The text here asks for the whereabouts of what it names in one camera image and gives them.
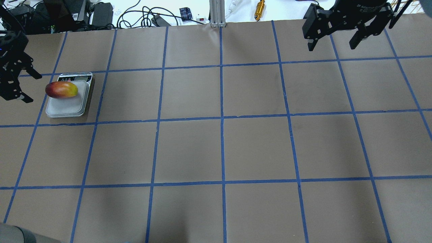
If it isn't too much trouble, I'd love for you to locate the aluminium frame post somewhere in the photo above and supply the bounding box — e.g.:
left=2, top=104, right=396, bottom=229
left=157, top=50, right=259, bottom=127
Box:
left=209, top=0, right=226, bottom=28

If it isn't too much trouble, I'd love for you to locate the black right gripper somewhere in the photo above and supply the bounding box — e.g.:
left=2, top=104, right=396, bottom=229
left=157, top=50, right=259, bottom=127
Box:
left=302, top=0, right=395, bottom=51

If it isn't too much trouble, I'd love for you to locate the black power adapter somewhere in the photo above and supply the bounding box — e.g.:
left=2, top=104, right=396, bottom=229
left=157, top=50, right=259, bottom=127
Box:
left=91, top=2, right=114, bottom=26

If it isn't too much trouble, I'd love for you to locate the silver kitchen scale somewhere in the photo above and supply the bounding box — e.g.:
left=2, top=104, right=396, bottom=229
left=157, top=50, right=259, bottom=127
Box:
left=45, top=72, right=93, bottom=117

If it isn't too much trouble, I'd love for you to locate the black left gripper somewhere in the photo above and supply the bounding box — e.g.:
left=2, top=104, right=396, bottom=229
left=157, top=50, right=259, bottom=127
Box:
left=0, top=30, right=42, bottom=103

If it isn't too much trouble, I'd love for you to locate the small blue black object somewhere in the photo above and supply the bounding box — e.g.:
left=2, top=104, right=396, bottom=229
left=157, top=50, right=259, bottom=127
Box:
left=179, top=7, right=193, bottom=22

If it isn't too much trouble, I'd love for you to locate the red yellow mango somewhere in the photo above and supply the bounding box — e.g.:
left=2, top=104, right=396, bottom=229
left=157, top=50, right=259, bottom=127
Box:
left=45, top=81, right=79, bottom=99

